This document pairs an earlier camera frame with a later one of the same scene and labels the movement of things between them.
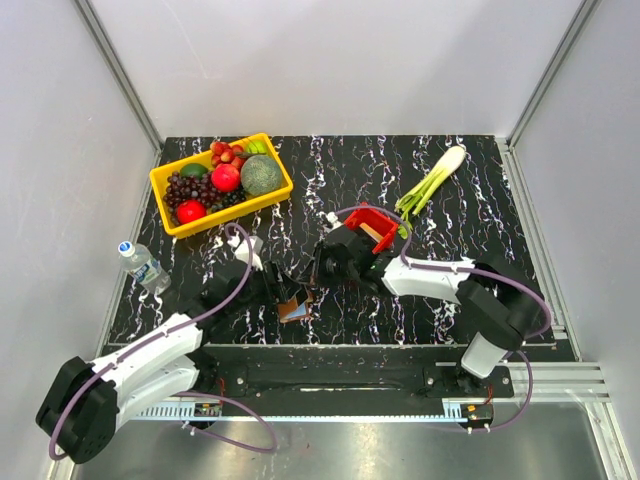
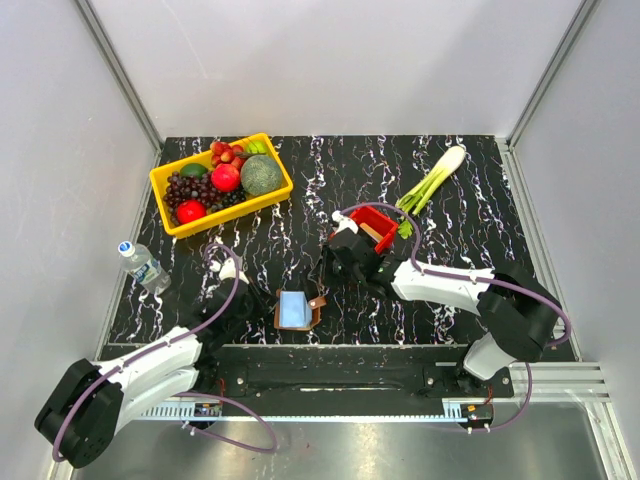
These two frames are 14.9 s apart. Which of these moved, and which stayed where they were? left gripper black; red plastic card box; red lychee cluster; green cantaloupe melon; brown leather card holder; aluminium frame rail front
Moved: left gripper black; brown leather card holder
Stayed: green cantaloupe melon; aluminium frame rail front; red plastic card box; red lychee cluster
